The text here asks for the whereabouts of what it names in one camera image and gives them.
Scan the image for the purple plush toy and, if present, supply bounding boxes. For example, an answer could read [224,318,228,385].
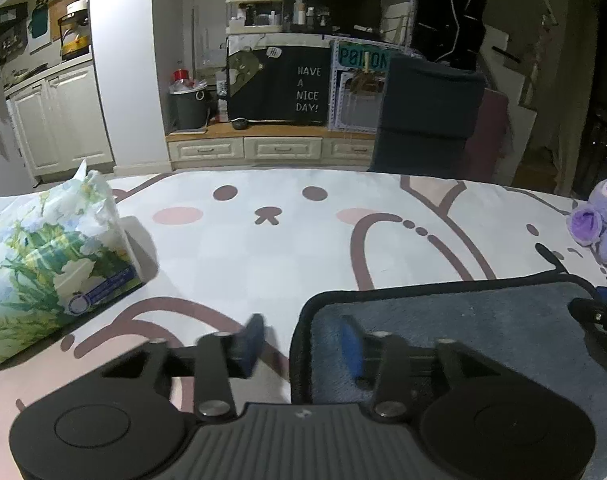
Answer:
[568,177,607,287]

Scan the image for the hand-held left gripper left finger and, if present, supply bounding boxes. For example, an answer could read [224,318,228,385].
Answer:
[100,313,266,421]

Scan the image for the cartoon bear printed bed sheet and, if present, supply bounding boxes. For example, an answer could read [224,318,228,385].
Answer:
[0,167,607,480]

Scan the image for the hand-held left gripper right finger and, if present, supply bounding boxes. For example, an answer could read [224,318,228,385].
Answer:
[340,314,505,420]

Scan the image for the black lettered cloth cover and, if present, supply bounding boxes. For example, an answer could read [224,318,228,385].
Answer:
[226,42,332,126]

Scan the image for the black hanging garment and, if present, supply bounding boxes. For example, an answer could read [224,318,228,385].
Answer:
[412,0,490,69]

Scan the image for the grey towel with black edge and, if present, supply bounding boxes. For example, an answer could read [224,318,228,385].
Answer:
[289,271,607,407]

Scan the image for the grey trash bin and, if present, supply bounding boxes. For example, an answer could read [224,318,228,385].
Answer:
[170,86,210,131]

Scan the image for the blue framed sign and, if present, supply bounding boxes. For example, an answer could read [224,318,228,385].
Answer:
[327,37,403,134]

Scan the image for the cream storage rack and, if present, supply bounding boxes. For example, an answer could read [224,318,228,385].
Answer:
[225,0,287,37]

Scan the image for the cream drawer cabinet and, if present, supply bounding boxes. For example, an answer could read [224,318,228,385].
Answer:
[165,122,380,171]

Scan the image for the dark chair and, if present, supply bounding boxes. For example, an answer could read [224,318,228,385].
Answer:
[367,54,487,180]

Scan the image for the pink board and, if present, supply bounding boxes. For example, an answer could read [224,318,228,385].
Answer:
[461,87,510,182]

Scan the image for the floral tissue pack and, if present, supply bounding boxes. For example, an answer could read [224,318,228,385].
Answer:
[0,159,145,375]

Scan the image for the yellow kitchen appliance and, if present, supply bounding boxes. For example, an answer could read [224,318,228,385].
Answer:
[58,0,92,61]

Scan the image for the white kitchen cabinet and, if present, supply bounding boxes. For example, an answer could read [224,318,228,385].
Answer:
[5,62,115,177]

